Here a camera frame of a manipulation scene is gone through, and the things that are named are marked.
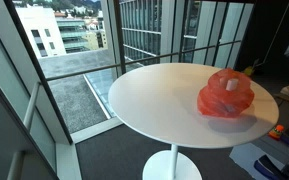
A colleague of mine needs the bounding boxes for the orange green toy cone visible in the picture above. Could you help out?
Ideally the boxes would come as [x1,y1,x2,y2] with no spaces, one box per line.
[268,124,285,141]

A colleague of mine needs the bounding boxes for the dark window frame post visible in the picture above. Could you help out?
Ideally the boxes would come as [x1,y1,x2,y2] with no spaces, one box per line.
[3,0,74,145]

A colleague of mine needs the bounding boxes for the white table pedestal base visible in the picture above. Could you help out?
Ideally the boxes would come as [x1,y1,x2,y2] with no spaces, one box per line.
[142,143,203,180]

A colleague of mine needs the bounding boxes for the white cylinder container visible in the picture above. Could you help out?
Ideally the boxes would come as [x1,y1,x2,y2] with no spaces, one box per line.
[225,78,240,92]

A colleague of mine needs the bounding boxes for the red plastic bag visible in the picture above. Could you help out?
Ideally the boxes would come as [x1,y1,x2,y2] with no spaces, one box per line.
[196,67,256,119]

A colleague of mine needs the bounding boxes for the white paper sheet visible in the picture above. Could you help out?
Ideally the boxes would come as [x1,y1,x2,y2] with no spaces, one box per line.
[229,142,269,180]

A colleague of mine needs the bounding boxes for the yellow green small object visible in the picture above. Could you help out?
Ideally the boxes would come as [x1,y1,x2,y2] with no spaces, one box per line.
[243,65,255,77]

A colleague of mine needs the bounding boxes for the white handrail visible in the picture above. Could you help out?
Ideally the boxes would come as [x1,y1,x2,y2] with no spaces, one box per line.
[6,81,41,180]

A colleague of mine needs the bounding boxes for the thin hanging cable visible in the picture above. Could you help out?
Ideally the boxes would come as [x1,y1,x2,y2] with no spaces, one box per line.
[262,2,289,65]

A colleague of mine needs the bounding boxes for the dark metal railing bar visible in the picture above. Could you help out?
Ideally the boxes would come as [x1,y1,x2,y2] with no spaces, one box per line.
[45,39,242,82]

